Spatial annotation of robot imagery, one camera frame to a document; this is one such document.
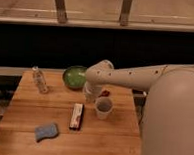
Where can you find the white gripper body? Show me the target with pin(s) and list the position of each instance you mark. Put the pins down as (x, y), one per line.
(91, 92)

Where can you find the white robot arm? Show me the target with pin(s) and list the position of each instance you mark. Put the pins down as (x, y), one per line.
(168, 118)

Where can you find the small red object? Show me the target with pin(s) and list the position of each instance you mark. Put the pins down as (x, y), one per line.
(104, 93)

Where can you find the clear plastic cup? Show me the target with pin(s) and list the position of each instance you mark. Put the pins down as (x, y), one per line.
(103, 107)

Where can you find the green bowl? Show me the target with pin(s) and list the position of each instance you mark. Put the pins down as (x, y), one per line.
(74, 77)

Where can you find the clear plastic water bottle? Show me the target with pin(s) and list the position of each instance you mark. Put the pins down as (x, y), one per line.
(39, 80)

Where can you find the blue sponge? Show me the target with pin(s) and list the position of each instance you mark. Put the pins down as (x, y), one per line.
(46, 131)

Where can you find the right metal railing post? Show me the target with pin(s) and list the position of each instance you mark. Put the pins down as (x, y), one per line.
(125, 11)

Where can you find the metal railing post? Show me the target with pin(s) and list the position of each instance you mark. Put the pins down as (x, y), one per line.
(61, 11)
(125, 11)

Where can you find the left metal railing post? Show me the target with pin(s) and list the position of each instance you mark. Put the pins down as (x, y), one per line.
(61, 11)

